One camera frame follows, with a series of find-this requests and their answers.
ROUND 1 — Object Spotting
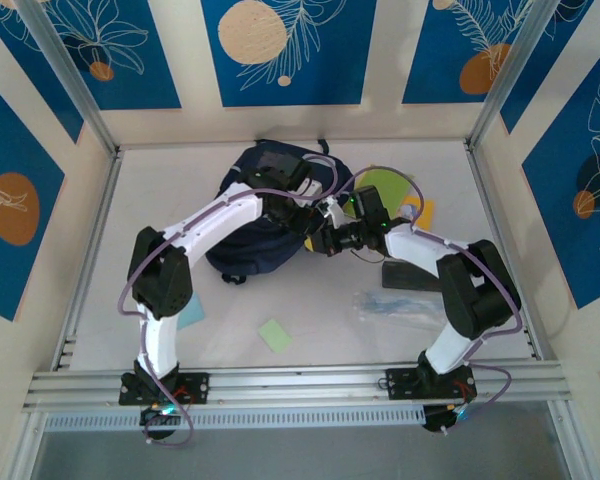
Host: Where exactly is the green notebook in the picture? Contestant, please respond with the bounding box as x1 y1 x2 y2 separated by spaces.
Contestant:
352 167 417 216

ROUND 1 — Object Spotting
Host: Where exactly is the clear bag of pens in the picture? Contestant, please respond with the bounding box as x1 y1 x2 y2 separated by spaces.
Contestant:
352 289 446 331

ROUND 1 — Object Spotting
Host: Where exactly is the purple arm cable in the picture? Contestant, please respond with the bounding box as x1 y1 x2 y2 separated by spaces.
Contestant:
347 169 525 419
116 153 339 449

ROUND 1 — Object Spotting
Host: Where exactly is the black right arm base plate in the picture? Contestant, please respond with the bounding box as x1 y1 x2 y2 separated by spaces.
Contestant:
385 366 477 401

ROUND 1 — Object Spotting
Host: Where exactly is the navy blue student backpack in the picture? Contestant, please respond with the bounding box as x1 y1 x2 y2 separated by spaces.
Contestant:
204 139 354 286

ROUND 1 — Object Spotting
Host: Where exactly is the green sticky note pad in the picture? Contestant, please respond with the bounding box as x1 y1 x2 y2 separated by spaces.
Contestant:
257 318 294 356

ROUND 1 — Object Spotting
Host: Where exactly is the grey slotted cable duct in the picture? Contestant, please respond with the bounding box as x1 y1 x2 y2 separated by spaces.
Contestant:
43 404 426 432

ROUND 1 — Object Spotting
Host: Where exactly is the aluminium corner post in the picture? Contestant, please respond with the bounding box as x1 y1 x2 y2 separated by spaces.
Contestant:
467 0 564 151
17 0 120 156

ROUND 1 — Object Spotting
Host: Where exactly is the black right base connector box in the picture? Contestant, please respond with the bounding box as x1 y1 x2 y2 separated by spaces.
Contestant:
422 404 469 435

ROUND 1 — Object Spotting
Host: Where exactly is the aluminium side rail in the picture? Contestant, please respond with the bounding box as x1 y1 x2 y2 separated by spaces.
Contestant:
465 143 549 362
52 147 125 371

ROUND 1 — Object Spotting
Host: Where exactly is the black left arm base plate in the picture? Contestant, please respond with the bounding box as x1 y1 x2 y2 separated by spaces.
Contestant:
118 370 211 406

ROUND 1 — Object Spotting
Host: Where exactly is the blue sticky note pad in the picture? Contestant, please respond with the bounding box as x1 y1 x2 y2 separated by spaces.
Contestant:
175 292 206 331

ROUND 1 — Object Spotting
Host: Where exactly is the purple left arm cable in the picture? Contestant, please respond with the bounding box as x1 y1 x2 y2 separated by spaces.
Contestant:
116 153 339 449

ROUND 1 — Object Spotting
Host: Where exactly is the aluminium cross rail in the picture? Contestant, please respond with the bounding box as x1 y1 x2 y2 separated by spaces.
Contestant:
22 360 574 414

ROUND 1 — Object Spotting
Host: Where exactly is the black left base connector box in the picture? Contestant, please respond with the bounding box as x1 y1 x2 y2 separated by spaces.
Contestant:
139 405 181 441

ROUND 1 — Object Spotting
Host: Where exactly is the black pencil case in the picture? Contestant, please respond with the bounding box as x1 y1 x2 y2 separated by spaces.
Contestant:
381 258 444 294

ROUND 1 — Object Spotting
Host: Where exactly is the black base connector box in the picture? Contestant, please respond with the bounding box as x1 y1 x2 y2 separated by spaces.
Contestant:
422 404 469 435
139 405 181 441

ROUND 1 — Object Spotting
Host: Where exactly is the yellow notebook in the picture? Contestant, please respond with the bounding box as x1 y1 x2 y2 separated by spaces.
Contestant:
404 199 436 232

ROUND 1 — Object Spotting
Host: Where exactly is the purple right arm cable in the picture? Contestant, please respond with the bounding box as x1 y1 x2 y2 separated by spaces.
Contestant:
347 169 525 419

